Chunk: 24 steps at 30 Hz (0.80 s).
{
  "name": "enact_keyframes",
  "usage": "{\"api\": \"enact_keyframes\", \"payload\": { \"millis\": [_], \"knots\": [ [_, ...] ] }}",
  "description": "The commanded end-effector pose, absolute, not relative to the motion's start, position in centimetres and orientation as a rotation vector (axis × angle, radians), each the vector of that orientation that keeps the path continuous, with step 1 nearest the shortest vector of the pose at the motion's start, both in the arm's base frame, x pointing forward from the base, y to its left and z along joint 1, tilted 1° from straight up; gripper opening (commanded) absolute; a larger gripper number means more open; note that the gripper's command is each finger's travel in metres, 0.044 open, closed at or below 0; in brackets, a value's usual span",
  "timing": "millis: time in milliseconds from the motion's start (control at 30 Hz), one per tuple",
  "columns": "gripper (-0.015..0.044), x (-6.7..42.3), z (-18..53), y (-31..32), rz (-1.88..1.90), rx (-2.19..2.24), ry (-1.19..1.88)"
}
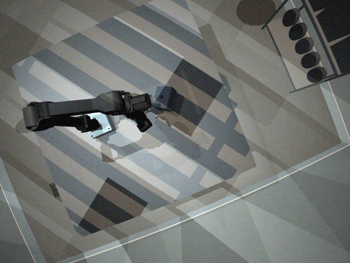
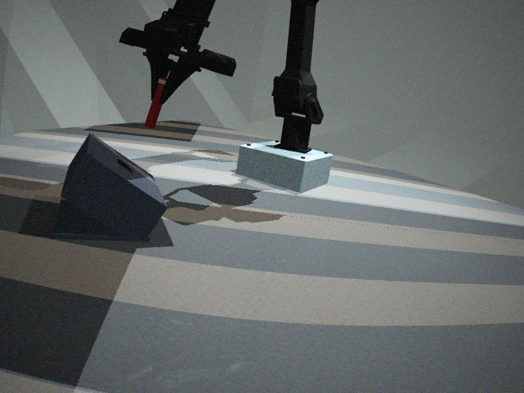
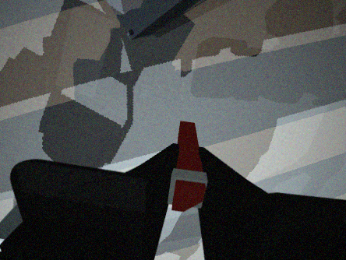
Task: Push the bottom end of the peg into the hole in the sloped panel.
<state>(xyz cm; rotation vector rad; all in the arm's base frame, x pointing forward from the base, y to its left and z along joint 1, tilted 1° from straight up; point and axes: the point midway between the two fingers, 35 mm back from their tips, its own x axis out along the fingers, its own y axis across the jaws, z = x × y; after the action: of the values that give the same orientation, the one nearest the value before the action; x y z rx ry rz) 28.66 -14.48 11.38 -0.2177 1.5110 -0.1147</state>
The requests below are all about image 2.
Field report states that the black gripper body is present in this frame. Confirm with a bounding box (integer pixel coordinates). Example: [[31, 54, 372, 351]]
[[119, 4, 237, 76]]

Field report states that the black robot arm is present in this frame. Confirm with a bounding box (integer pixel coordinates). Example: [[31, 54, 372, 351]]
[[142, 0, 323, 154]]

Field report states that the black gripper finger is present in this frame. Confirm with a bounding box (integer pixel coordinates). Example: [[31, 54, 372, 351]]
[[143, 52, 174, 100], [159, 61, 201, 104]]

